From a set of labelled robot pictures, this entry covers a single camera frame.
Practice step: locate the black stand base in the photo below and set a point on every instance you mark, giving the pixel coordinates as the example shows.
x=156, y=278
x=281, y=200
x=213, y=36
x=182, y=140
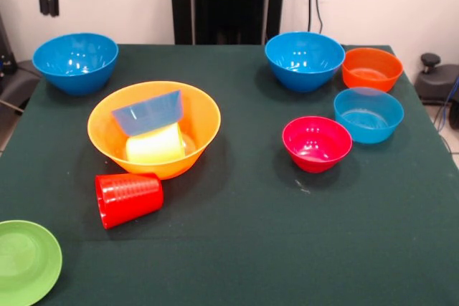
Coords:
x=16, y=84
x=437, y=80

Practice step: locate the pink bowl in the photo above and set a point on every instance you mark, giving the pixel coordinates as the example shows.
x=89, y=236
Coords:
x=313, y=161

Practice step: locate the large blue bowl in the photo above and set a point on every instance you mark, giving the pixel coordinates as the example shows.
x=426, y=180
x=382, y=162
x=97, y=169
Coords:
x=75, y=66
x=305, y=66

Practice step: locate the dark green tablecloth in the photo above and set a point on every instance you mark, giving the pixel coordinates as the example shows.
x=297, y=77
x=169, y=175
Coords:
x=233, y=248

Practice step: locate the black equipment case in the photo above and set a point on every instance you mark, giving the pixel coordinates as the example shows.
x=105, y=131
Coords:
x=5, y=51

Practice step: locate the yellow cup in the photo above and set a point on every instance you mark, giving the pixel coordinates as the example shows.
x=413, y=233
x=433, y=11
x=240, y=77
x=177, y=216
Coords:
x=154, y=148

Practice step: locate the red cup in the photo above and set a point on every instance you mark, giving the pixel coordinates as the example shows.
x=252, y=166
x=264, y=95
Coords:
x=132, y=198

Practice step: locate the orange bowl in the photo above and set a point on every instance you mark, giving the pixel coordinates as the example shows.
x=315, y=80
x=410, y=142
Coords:
x=371, y=76

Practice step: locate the small blue bowl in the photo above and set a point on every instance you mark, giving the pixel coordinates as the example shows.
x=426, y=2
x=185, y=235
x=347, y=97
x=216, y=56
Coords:
x=148, y=116
x=369, y=130

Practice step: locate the large yellow bowl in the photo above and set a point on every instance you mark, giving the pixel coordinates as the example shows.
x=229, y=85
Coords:
x=201, y=119

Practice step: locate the green bowl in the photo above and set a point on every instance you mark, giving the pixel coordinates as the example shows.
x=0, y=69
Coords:
x=21, y=263

